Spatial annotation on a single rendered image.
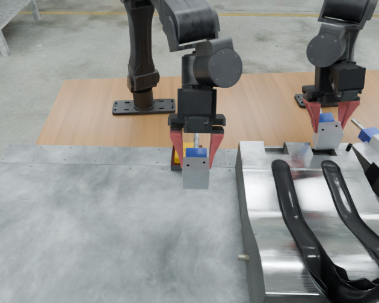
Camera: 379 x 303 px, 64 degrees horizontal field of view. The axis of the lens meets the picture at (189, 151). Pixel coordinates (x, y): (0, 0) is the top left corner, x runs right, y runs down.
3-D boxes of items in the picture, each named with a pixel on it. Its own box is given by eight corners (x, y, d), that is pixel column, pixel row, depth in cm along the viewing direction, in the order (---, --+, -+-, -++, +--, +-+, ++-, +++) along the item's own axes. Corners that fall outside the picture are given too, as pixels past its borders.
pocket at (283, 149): (260, 152, 75) (262, 140, 72) (281, 153, 75) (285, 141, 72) (263, 165, 71) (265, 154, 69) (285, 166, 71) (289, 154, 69)
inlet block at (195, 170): (185, 143, 69) (184, 124, 65) (207, 143, 69) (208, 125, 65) (182, 189, 60) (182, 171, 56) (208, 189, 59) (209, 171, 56)
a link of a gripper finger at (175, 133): (208, 174, 55) (210, 122, 52) (168, 172, 55) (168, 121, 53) (207, 162, 61) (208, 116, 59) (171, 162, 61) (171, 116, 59)
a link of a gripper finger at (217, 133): (222, 174, 55) (224, 122, 52) (183, 173, 55) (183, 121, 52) (219, 163, 61) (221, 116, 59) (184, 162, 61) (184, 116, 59)
